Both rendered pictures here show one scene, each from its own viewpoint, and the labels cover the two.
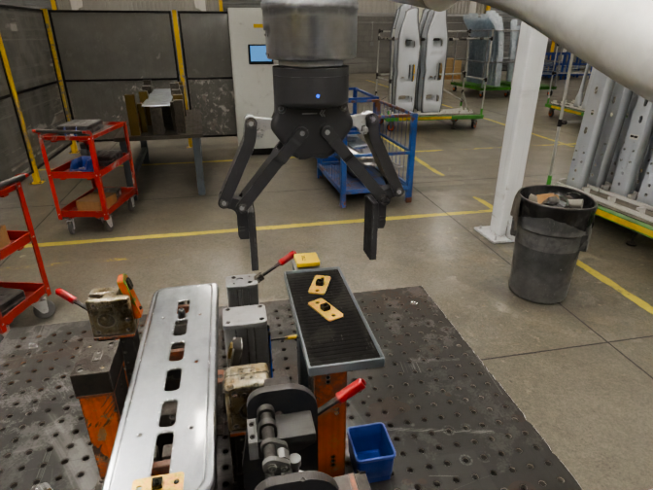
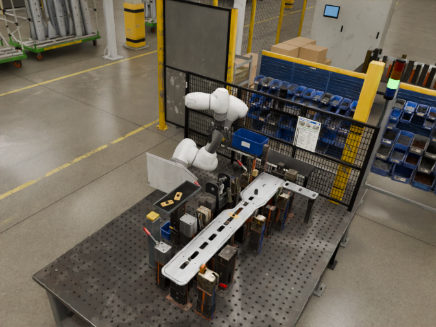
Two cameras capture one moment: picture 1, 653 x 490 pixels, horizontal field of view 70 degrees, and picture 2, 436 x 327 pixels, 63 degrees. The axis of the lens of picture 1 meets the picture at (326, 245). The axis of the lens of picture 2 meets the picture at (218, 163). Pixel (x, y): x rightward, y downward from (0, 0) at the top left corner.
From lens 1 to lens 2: 2.81 m
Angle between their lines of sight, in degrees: 110
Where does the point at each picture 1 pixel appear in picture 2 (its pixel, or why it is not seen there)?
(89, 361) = (230, 251)
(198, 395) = (211, 228)
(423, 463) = not seen: hidden behind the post
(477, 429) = (133, 222)
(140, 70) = not seen: outside the picture
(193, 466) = (224, 214)
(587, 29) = not seen: hidden behind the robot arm
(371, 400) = (141, 248)
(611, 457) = (42, 255)
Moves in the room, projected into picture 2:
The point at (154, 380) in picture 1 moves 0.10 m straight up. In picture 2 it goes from (217, 239) to (218, 228)
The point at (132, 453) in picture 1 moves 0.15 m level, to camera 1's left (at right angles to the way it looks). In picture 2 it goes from (233, 224) to (250, 235)
